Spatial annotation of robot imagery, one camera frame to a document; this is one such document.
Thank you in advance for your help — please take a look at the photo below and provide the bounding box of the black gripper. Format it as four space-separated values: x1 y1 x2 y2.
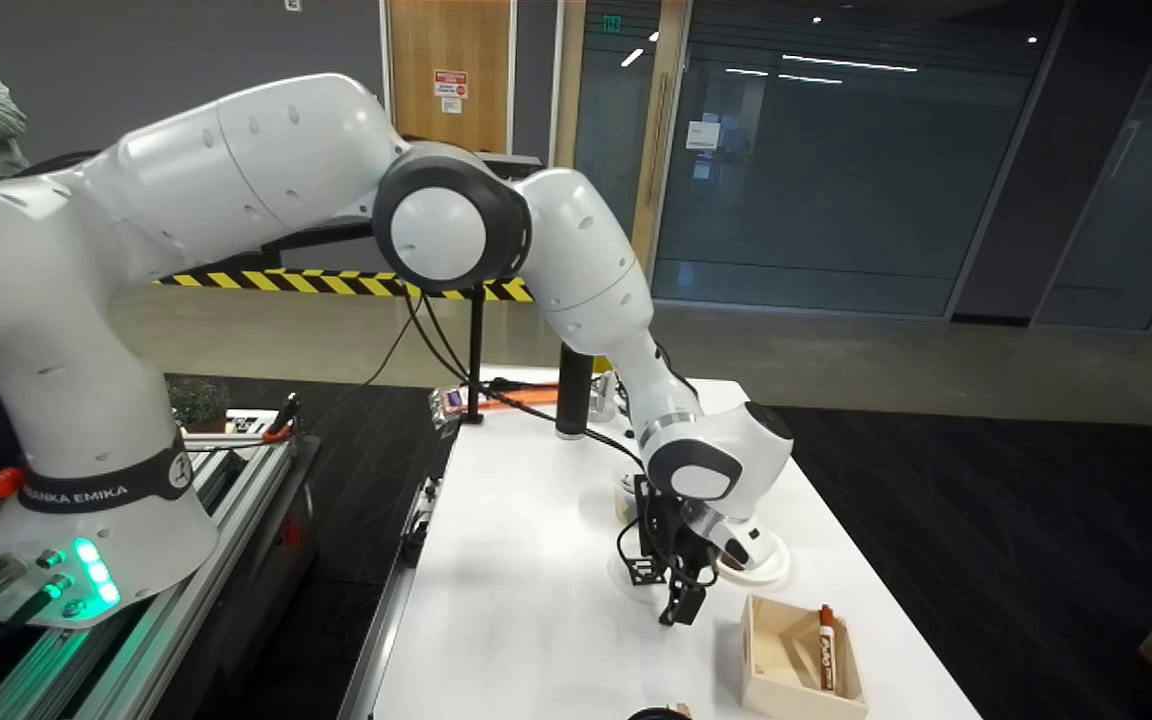
623 473 728 631

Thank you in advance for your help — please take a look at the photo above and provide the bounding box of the white round plate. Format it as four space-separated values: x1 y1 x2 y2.
710 522 792 589

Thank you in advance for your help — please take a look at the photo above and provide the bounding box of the red marker pen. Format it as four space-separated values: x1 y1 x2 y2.
812 602 838 691

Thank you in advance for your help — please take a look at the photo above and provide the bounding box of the black water bottle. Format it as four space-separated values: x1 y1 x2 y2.
550 342 596 436

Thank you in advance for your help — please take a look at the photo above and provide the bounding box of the orange flat tool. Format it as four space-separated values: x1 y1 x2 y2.
486 379 559 409

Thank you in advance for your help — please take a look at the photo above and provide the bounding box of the small colourful object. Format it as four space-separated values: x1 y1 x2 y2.
426 382 466 433

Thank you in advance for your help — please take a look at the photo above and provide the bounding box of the yellow black hazard barrier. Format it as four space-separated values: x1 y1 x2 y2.
154 267 535 307

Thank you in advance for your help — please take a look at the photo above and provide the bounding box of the wooden door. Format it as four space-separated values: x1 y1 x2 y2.
382 0 515 156

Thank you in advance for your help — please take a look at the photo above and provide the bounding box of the aluminium rail frame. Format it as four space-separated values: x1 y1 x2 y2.
0 433 327 720

